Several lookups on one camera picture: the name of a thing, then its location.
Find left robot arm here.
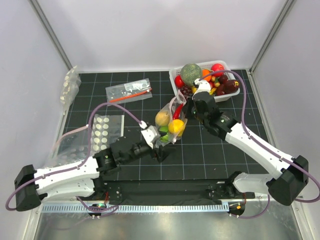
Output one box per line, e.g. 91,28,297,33
12,136,175,212

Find dark red apple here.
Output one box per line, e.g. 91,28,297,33
223,80,240,94

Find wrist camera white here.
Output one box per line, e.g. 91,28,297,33
139,120,161,149
193,78,212,94

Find bright green round fruit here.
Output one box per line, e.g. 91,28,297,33
158,126,169,133

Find red tomato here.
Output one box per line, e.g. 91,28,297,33
174,75,185,89

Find yellow banana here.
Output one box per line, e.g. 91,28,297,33
191,86,197,94

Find white slotted cable duct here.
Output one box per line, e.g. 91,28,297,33
41,202,229,214

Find red chili pepper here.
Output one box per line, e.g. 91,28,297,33
172,103,184,120

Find green netted melon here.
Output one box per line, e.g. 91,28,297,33
180,63,202,87

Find purple grapes bunch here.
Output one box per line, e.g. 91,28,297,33
179,85,193,97

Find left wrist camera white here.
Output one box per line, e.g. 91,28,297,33
139,120,161,149

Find yellow lemon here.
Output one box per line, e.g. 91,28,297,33
155,111,171,127

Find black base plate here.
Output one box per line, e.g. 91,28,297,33
81,179,255,206

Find orange fruit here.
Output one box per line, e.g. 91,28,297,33
202,69,212,82

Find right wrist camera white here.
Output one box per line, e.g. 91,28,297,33
193,78,212,94

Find dark red plum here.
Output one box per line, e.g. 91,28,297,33
218,74,229,85

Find black grid cutting mat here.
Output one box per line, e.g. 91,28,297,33
59,69,286,181

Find white plastic basket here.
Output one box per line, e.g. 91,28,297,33
169,60,241,103

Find bag stack at wall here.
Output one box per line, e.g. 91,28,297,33
60,65,82,112

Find white zipper dotted bag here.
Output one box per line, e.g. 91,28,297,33
90,114,125,155

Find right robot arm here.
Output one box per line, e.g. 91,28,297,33
182,91,309,206

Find pink zipper dotted bag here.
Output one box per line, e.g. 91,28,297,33
155,90,188,146

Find small mixed fruit pieces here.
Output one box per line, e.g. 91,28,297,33
209,76,220,95

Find crumpled bags pile left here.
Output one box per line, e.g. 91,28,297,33
42,125,96,169

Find red zipper clear bag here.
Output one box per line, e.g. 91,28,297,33
105,78,153,104

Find yellow red peach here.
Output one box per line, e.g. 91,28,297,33
168,119,186,135

